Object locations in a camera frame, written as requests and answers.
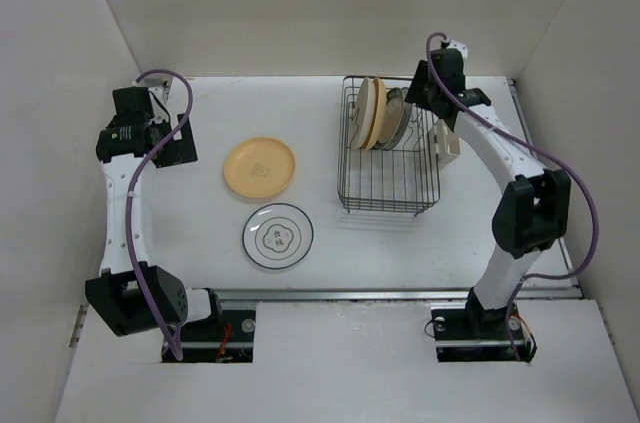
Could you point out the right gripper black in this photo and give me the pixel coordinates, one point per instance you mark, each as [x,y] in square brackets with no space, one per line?
[416,90]

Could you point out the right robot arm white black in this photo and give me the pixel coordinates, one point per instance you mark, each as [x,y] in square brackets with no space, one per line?
[478,124]

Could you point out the yellow plate with drawing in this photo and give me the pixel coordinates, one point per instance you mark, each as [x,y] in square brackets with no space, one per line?
[259,168]

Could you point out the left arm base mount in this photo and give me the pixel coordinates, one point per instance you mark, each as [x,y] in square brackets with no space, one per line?
[227,340]

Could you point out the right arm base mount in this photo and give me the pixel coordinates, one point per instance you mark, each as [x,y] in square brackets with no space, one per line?
[464,335]

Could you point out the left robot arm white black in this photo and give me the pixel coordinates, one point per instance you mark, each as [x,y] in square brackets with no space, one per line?
[139,123]

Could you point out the black wire dish rack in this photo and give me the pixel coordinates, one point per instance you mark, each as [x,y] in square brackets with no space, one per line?
[402,179]

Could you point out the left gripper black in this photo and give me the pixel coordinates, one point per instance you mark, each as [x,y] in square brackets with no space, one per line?
[179,151]

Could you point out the cream plate leftmost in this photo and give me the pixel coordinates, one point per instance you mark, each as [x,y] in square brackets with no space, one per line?
[364,110]

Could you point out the white plate black rings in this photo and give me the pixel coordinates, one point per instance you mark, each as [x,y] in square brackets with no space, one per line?
[278,238]

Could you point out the grey patterned plate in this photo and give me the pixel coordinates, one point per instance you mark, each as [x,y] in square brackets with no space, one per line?
[391,119]

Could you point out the aluminium rail side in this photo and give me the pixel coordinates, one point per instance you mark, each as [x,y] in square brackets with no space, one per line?
[537,198]

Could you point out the grey rimmed plate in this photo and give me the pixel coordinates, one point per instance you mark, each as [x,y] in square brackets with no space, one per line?
[400,95]

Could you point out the beige cutlery holder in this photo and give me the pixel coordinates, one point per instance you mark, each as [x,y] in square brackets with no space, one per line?
[444,144]

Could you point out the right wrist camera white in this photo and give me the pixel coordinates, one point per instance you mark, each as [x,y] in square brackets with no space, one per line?
[459,46]

